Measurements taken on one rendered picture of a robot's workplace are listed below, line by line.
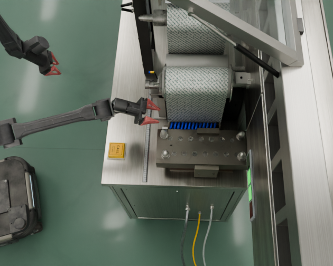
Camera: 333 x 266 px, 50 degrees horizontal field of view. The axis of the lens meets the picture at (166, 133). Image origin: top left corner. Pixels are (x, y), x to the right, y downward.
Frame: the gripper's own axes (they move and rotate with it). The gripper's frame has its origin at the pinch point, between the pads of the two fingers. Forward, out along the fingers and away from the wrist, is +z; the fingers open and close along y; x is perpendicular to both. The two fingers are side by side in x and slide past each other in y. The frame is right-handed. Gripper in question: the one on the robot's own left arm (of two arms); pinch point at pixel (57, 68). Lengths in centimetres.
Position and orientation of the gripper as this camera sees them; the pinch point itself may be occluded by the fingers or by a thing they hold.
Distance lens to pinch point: 182.9
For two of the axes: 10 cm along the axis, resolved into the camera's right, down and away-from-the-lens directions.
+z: 4.9, 2.3, 8.4
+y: -2.8, -8.7, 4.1
